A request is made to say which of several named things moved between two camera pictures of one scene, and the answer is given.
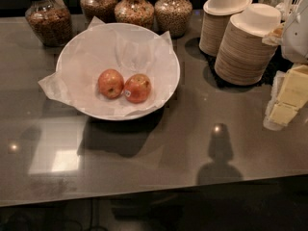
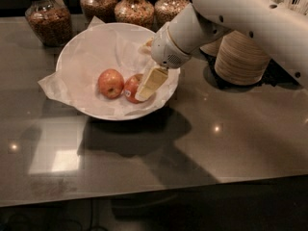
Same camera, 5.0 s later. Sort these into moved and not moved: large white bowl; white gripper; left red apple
Moved: white gripper
Not moved: left red apple; large white bowl
